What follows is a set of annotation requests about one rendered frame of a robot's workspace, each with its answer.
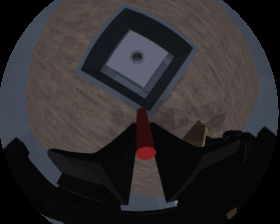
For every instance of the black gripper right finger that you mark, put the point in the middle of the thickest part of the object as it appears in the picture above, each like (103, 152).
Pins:
(179, 162)

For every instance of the dark red peg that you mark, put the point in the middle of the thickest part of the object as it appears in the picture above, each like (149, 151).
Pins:
(145, 148)

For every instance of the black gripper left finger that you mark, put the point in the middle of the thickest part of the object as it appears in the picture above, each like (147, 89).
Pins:
(111, 166)

